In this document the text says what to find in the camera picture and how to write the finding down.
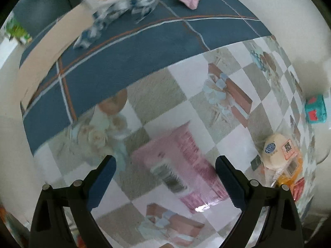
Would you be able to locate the red snack packet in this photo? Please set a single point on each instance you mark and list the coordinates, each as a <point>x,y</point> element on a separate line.
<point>298,190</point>

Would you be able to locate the yellow cake packet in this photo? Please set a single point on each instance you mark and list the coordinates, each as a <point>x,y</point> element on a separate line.
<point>292,171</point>

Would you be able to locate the green printed package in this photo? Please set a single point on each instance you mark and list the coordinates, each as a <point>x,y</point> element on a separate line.
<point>18,29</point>

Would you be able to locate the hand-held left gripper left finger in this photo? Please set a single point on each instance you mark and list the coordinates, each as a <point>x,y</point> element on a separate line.
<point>103,180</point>

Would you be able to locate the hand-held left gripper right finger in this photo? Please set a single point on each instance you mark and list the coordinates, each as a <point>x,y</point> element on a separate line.
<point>231,180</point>

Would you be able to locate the white bun packet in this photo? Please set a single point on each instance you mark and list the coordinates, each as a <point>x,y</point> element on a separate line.
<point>278,149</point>

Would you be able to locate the pink snack packet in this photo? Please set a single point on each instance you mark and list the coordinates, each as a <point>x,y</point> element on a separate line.
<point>181,160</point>

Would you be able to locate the teal tin box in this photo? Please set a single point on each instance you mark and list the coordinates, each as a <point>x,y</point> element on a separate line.
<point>315,109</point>

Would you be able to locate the blue white crumpled wrapper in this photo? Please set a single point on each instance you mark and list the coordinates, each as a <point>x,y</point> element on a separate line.
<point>116,0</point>

